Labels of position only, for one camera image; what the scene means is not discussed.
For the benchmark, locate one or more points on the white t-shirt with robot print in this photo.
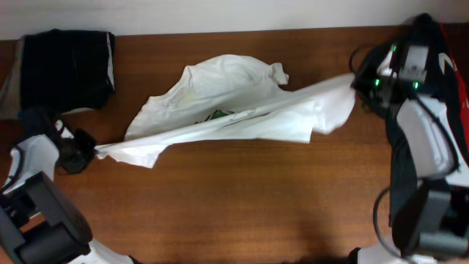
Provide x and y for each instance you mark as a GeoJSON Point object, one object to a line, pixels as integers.
{"type": "Point", "coordinates": [231, 97]}

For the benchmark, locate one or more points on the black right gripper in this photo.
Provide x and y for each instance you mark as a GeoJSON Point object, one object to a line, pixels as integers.
{"type": "Point", "coordinates": [360, 83]}

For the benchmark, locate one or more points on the black garment pile on right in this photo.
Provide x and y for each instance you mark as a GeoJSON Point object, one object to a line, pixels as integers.
{"type": "Point", "coordinates": [451, 89]}

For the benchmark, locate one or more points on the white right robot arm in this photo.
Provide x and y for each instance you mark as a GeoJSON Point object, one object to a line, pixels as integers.
{"type": "Point", "coordinates": [413, 84]}

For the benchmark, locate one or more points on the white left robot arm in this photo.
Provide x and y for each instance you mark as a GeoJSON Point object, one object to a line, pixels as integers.
{"type": "Point", "coordinates": [39, 224]}

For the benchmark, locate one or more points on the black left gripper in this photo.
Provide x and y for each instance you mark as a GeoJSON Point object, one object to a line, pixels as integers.
{"type": "Point", "coordinates": [89, 142]}

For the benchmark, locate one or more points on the folded black clothes stack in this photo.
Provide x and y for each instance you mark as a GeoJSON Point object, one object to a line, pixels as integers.
{"type": "Point", "coordinates": [60, 70]}

